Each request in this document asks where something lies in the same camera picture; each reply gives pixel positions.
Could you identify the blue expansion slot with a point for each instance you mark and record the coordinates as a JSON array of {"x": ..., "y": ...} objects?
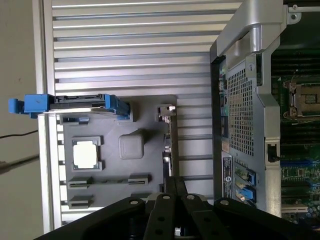
[{"x": 300, "y": 163}]

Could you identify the hard disk in blue carrier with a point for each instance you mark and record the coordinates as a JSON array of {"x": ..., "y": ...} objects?
[{"x": 75, "y": 102}]

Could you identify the CPU socket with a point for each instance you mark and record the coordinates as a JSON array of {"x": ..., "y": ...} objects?
[{"x": 310, "y": 100}]

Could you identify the grey parts rack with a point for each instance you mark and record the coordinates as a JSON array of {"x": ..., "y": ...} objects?
[{"x": 152, "y": 155}]

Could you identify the grey open PC case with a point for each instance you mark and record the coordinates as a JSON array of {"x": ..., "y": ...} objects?
[{"x": 270, "y": 125}]

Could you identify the green motherboard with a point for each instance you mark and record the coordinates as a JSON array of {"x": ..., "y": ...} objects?
[{"x": 300, "y": 175}]

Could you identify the white expansion slot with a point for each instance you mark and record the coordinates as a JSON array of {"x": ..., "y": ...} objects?
[{"x": 295, "y": 209}]

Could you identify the blue slot clip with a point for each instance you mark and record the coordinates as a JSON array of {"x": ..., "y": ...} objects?
[
  {"x": 251, "y": 178},
  {"x": 246, "y": 195}
]

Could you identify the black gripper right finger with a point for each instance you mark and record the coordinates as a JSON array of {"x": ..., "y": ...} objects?
[{"x": 203, "y": 220}]

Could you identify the silver CPU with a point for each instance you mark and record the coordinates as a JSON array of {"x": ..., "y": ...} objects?
[{"x": 85, "y": 153}]

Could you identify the metal socket cover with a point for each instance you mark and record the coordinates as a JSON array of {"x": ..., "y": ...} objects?
[{"x": 291, "y": 100}]

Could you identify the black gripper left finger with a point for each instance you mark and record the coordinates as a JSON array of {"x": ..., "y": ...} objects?
[{"x": 160, "y": 220}]

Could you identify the long black expansion slot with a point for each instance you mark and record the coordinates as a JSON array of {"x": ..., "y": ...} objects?
[{"x": 296, "y": 187}]

